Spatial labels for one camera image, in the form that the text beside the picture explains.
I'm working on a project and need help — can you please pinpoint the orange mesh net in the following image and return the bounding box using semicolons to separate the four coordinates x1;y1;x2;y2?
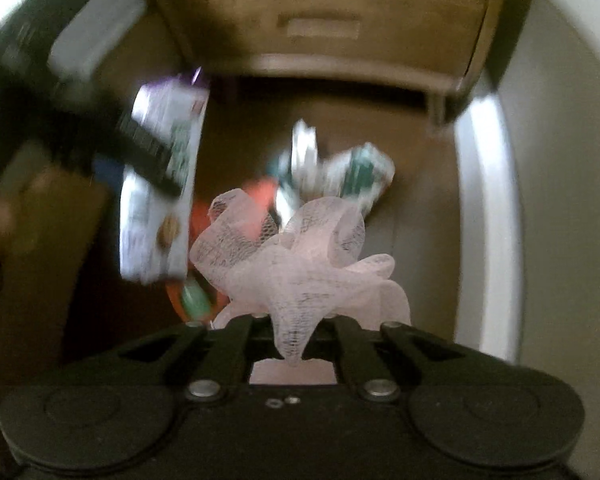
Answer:
166;177;279;323

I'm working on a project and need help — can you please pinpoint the person's left hand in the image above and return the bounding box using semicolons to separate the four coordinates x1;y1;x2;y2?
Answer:
0;166;71;254

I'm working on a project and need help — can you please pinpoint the Christmas tree print sock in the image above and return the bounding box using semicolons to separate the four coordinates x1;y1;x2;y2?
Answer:
267;119;395;226

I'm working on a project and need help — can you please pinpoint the purple white snack package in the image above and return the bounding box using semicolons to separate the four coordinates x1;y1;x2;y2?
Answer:
118;68;210;284

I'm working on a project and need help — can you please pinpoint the pink mesh bath pouf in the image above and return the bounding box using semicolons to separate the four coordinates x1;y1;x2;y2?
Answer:
219;196;411;364

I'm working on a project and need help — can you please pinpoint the wooden nightstand with drawers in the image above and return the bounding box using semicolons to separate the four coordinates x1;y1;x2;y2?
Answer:
155;0;504;125

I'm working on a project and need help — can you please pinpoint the white door frame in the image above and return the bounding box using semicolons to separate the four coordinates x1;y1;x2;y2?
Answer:
454;75;524;363

